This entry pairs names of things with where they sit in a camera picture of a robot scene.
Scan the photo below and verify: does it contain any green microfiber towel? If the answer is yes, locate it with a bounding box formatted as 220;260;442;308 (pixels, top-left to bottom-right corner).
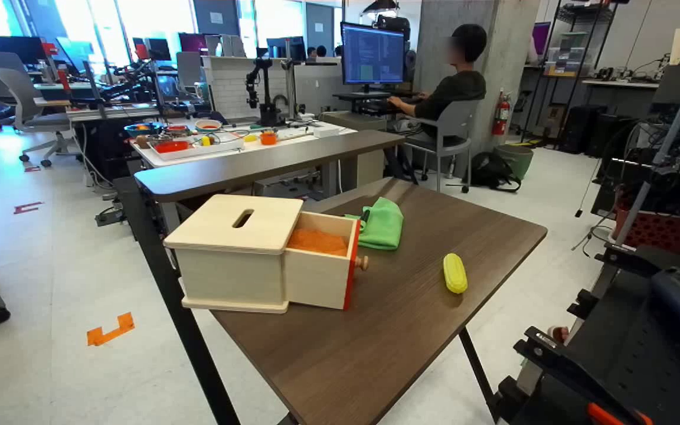
352;196;403;253

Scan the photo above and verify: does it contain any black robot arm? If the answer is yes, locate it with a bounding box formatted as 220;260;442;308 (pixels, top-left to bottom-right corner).
245;57;291;128

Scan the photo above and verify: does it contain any orange-lined wooden drawer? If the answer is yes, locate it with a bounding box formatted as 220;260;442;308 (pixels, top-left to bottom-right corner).
282;212;369;308

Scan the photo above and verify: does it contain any dark wooden table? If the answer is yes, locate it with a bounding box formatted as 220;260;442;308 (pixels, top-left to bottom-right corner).
117;176;549;425

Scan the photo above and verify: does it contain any light wooden box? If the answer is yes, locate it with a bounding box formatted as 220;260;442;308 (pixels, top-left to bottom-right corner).
164;194;302;313

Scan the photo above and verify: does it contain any yellow oblong toy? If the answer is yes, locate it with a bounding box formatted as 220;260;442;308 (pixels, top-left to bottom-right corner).
442;253;467;294

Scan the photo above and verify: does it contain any grey office chair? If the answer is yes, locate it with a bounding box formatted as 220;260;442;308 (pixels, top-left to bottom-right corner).
403;99;476;188

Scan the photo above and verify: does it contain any black bag on floor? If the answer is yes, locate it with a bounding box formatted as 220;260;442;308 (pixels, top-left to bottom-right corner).
472;150;521;194

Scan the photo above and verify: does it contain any large computer monitor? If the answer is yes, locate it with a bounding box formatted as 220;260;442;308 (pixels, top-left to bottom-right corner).
339;23;405;85

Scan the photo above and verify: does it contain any long dark desk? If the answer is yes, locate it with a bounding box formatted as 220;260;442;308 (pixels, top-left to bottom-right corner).
134;130;402;203

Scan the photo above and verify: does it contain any seated person in dark shirt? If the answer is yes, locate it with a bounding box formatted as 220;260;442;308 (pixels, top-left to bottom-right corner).
384;21;490;149

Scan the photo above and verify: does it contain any white tray with toys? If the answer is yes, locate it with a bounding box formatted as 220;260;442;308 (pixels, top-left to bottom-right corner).
130;121;350;168

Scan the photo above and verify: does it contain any red fire extinguisher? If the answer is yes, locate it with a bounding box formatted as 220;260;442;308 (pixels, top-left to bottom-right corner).
490;89;511;137

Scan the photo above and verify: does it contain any grey rolling chair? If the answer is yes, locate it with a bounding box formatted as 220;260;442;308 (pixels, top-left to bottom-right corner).
0;51;72;168

